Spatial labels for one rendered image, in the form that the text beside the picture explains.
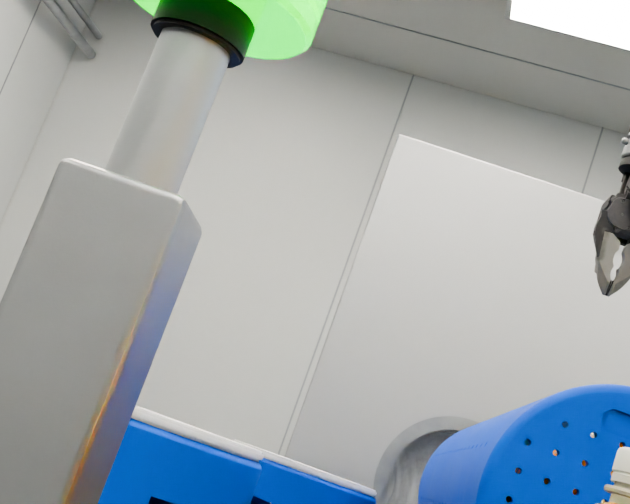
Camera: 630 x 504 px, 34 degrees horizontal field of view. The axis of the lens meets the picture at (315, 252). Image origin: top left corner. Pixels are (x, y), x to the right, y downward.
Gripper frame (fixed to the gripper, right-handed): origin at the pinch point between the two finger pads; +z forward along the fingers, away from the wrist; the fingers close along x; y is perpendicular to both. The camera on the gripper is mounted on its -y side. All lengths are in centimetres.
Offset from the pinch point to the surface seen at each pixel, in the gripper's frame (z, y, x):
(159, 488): 46, -45, 45
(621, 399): 21.1, -40.2, 2.8
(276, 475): 43, 27, 38
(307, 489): 43, 27, 33
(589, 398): 22.1, -40.2, 5.9
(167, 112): 30, -123, 36
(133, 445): 43, -46, 48
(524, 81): -194, 400, 4
